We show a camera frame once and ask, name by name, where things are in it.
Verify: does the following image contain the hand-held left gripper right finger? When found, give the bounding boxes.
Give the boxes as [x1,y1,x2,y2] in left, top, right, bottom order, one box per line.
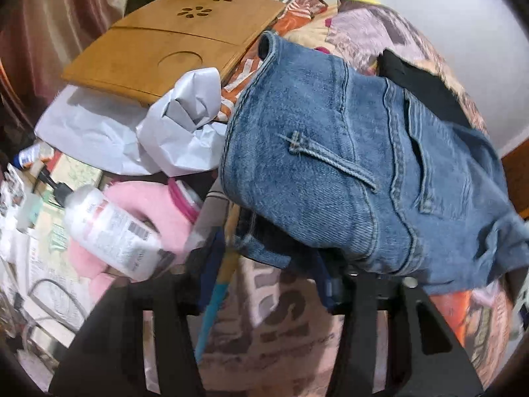
[322,262,484,397]

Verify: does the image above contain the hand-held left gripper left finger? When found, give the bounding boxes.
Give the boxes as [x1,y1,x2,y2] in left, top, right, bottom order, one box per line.
[50,232,226,397]

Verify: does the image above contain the blue denim pants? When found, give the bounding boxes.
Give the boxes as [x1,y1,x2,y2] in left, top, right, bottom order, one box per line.
[219,31,529,296]

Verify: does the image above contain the black pants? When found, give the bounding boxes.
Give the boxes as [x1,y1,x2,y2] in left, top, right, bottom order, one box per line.
[378,49,472,129]

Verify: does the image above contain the printed blanket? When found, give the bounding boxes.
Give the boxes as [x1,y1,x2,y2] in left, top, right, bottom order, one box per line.
[198,0,517,397]

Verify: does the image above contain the pink plush cloth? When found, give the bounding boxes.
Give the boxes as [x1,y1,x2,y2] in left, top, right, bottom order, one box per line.
[68,180,195,302]

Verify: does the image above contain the white labelled bottle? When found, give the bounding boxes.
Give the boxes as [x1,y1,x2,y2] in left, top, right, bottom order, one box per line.
[39,169,176,282]

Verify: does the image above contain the white plastic bag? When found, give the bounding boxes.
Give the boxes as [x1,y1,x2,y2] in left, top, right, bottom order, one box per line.
[34,66,229,178]

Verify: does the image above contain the pile of printed papers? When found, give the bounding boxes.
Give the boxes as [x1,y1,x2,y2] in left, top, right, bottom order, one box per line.
[0,153,108,352]

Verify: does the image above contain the small white blue bottle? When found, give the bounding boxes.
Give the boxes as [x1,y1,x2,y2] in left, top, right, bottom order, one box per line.
[19,143,54,166]

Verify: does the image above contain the wooden lap desk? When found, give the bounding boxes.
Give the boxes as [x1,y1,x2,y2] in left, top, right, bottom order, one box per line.
[62,0,290,108]

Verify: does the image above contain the patchwork bedsheet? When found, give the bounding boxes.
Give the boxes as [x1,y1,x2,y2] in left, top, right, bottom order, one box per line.
[207,0,331,34]

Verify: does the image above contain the striped pink curtain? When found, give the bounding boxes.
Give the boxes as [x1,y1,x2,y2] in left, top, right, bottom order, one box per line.
[0,0,137,104]

